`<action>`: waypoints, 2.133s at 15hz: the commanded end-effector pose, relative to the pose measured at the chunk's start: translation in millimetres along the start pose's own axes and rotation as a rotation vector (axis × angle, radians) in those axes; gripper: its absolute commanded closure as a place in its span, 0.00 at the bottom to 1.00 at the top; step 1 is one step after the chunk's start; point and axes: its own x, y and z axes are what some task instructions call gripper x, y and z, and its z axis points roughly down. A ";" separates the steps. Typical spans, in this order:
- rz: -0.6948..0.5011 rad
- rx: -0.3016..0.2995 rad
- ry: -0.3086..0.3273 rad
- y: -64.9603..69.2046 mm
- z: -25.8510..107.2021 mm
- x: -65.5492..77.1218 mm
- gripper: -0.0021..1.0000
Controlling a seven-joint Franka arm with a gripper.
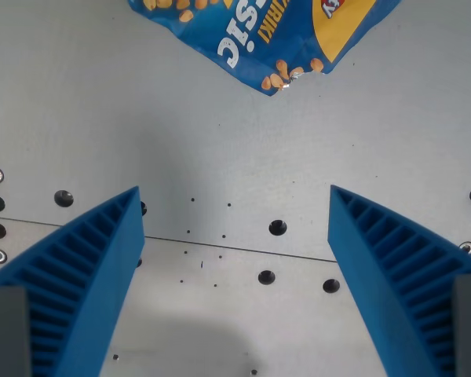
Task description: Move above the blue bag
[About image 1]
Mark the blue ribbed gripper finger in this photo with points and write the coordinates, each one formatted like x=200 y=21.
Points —
x=82 y=282
x=392 y=282

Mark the blue peanut snack bag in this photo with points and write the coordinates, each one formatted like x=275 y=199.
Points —
x=274 y=35

